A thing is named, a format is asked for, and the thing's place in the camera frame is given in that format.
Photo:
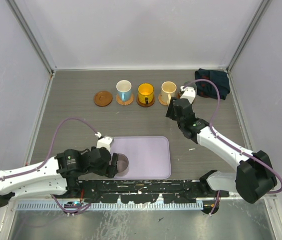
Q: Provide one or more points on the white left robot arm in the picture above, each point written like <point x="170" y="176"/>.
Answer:
<point x="57" y="176"/>

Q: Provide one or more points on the lavender plastic tray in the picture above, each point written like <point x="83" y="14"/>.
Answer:
<point x="148" y="156"/>

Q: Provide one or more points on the aluminium frame rail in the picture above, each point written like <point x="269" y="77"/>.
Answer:
<point x="28" y="25"/>

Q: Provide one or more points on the brown wooden coaster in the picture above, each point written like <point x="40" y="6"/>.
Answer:
<point x="145" y="105"/>
<point x="103" y="98"/>

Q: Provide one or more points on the white mug blue handle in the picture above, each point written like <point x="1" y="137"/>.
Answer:
<point x="123" y="88"/>

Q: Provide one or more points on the white slotted cable duct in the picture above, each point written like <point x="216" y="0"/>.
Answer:
<point x="46" y="205"/>

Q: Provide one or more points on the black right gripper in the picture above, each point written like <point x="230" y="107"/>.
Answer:
<point x="170" y="113"/>

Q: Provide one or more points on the cream mug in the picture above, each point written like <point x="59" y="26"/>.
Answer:
<point x="169" y="87"/>

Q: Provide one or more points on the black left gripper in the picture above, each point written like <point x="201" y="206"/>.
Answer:
<point x="109" y="170"/>

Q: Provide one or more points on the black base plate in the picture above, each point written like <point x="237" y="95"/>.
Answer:
<point x="180" y="191"/>

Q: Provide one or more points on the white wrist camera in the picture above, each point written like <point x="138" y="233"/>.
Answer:
<point x="188" y="92"/>
<point x="104" y="141"/>

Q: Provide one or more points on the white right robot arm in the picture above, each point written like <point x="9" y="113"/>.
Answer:
<point x="253" y="176"/>

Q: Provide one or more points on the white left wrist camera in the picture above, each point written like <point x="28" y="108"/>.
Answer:
<point x="104" y="141"/>

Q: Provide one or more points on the yellow mug black handle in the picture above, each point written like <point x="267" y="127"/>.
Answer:
<point x="145" y="93"/>

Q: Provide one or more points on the grey green ceramic mug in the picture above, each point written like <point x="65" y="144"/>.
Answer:
<point x="190" y="84"/>

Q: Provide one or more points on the woven rattan coaster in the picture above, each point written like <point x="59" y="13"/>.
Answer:
<point x="165" y="99"/>
<point x="125" y="103"/>

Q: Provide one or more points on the purple glass mug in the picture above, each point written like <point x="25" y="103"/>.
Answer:
<point x="122" y="165"/>

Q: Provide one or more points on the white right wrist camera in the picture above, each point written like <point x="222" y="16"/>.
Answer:
<point x="188" y="92"/>

